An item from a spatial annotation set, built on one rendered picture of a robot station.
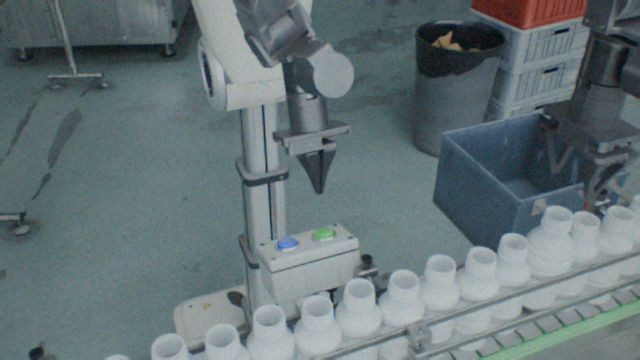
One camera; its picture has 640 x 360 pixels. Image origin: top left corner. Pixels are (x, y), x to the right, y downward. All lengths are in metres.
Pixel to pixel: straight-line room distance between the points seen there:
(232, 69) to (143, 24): 3.24
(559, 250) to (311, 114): 0.39
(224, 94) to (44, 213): 1.95
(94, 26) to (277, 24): 3.71
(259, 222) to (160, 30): 3.09
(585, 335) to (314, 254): 0.45
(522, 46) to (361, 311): 2.53
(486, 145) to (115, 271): 1.63
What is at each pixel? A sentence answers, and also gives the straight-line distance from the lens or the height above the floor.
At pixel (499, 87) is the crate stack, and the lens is 3.27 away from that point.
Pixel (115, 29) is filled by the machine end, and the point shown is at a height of 0.24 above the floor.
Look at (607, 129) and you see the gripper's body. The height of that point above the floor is 1.35.
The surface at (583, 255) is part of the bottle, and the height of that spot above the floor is 1.12.
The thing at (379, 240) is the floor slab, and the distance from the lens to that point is 2.56.
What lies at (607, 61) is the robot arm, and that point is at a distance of 0.70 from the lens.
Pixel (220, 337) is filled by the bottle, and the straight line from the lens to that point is 0.70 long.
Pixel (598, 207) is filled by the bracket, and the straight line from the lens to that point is 1.09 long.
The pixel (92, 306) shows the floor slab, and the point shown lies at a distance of 2.44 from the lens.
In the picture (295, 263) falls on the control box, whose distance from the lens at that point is 0.83.
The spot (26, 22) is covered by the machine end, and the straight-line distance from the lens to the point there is 4.58.
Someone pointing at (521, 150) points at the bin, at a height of 0.84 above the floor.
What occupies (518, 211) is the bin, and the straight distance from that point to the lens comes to 1.30.
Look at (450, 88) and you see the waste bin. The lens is 2.92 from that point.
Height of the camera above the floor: 1.68
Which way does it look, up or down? 35 degrees down
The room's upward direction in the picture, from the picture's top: straight up
